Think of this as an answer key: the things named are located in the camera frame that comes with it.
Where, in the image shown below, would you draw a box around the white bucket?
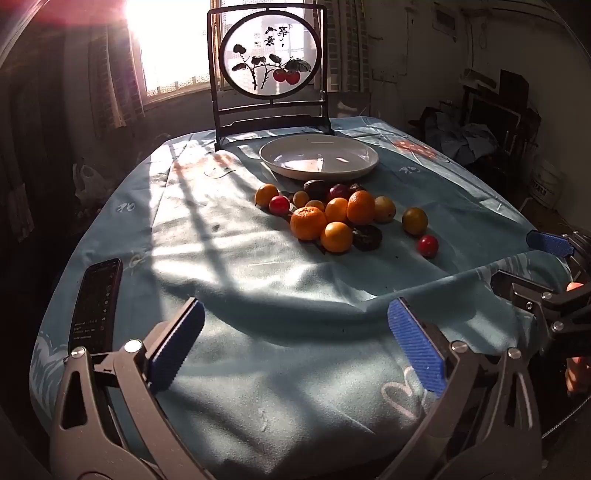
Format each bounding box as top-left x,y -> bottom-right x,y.
526,159 -> 566,208

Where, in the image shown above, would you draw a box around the person's right hand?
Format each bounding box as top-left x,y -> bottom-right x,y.
566,281 -> 591,395

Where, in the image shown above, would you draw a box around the pile of grey clothes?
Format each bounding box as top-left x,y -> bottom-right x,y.
409,107 -> 502,167

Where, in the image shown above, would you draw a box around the white oval plate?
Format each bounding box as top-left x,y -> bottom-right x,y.
259,134 -> 380,182

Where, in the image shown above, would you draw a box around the painted round table screen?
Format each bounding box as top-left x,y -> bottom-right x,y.
206,4 -> 335,153

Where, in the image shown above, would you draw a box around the light blue printed tablecloth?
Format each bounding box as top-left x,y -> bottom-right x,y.
28,115 -> 575,480

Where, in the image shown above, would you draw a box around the large mandarin orange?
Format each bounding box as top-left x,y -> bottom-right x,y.
290,206 -> 327,241

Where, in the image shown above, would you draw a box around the window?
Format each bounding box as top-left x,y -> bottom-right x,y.
124,0 -> 222,97

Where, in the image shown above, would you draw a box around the white plastic bag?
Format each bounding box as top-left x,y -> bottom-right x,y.
71,162 -> 116,204

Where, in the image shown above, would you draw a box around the stacked dark frames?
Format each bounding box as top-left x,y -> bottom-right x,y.
462,69 -> 541,153

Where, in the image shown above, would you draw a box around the patterned curtain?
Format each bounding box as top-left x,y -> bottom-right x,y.
330,0 -> 370,93
88,23 -> 144,130

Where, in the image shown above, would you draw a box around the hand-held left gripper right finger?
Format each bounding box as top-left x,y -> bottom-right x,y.
387,298 -> 543,480

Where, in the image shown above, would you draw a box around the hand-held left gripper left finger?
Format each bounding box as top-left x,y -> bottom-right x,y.
50,298 -> 206,480

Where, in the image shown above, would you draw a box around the black smartphone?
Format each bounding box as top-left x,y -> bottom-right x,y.
68,258 -> 124,355

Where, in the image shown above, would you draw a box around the small orange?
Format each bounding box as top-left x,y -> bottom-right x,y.
255,184 -> 280,208
320,222 -> 354,254
346,189 -> 376,225
325,198 -> 349,224

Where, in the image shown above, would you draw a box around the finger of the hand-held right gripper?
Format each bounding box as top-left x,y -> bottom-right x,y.
490,270 -> 557,308
526,229 -> 591,268

